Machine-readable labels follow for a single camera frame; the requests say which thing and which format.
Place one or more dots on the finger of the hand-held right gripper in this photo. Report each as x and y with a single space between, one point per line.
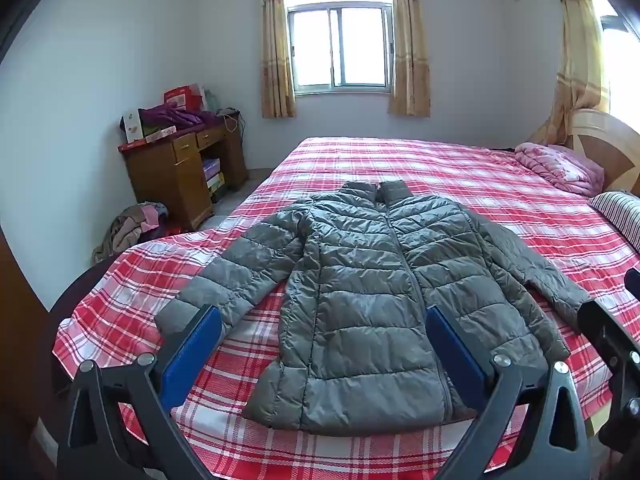
607 327

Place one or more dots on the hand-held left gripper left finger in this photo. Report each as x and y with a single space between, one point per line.
192 355

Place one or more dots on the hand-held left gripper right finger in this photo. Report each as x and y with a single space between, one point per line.
452 355

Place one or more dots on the grey puffer jacket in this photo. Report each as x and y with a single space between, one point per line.
350 300

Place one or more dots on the pile of clothes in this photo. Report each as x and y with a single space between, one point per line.
130 227

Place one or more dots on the striped pillow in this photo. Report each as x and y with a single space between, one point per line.
620 215

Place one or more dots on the pink folded quilt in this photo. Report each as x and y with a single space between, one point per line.
560 165

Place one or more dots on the yellow green box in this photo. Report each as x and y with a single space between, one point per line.
216 183

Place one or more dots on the brown wooden door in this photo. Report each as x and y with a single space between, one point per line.
15 360

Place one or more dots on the bed with red plaid sheet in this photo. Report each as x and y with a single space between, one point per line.
450 170

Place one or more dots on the brown wooden desk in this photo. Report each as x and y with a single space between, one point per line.
170 170

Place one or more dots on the purple box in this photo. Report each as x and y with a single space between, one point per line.
212 166

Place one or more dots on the wooden headboard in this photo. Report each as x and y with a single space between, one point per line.
600 135

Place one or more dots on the flat red patterned box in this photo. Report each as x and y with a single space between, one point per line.
150 138

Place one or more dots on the white printed box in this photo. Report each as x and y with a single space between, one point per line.
132 127

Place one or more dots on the purple cloth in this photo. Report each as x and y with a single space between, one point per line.
170 115

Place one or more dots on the clear plastic bottle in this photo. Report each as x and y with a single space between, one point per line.
211 100

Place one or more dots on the red cardboard box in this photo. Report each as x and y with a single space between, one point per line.
182 97

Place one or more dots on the tied yellow curtain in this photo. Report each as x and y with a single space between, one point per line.
580 60

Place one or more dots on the large bright window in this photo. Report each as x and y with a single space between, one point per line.
620 50

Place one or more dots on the beige patterned curtain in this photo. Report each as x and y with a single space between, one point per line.
275 45
407 45

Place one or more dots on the sliding window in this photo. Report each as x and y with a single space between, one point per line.
340 45

